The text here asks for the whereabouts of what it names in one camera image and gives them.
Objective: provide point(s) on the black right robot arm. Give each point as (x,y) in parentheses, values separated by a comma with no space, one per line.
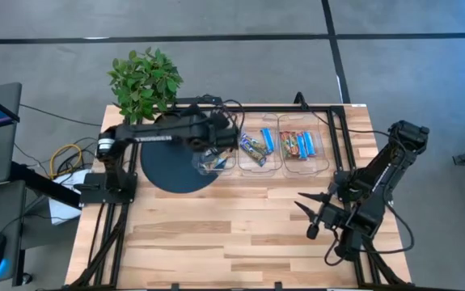
(381,178)

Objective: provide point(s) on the white paper sheet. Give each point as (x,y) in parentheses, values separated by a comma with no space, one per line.
(64,214)

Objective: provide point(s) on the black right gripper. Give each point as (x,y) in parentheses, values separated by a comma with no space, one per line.
(335,216)

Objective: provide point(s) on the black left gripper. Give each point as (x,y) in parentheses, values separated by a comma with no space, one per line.
(220,133)

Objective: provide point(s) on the green plant with black pot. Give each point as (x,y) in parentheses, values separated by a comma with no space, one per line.
(145,85)

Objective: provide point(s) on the black desk beam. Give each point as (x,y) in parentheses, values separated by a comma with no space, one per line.
(46,186)

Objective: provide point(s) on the black table clamp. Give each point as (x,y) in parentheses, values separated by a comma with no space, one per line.
(278,286)
(174,286)

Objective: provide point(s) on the black caster wheel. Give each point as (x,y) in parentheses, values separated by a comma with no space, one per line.
(28,278)

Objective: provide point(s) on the black bracket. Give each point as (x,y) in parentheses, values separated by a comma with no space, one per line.
(199,99)

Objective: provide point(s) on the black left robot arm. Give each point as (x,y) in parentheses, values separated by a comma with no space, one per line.
(151,131)

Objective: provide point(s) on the clear plastic bin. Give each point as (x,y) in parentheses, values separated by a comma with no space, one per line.
(216,175)
(321,161)
(272,161)

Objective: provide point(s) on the orange-ended green granola bar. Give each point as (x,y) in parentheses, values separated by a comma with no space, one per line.
(224,157)

